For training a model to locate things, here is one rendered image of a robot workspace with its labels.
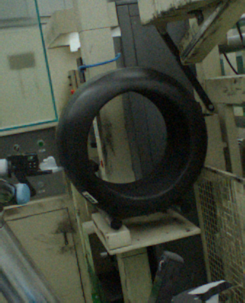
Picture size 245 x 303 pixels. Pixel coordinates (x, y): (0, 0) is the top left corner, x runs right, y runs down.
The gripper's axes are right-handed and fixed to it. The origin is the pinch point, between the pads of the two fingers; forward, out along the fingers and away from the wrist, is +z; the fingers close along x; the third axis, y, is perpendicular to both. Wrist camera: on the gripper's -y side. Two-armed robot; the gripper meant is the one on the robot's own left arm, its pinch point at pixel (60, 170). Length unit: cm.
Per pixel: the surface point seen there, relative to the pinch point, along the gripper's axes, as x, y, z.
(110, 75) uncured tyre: -8.3, 35.0, 19.5
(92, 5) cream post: 26, 66, 20
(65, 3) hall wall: 1028, 232, 135
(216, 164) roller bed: 19, -7, 72
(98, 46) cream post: 26, 48, 22
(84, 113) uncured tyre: -11.6, 21.6, 8.7
